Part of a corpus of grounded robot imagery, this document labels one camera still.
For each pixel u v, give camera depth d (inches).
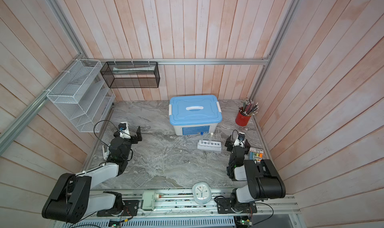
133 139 30.7
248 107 38.6
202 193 30.0
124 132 28.1
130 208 28.7
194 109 36.5
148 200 28.3
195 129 37.3
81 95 27.2
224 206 28.8
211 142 36.2
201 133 33.2
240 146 29.7
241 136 29.6
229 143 32.2
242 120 39.7
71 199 16.5
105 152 35.8
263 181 17.5
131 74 41.2
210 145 36.5
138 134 31.6
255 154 36.1
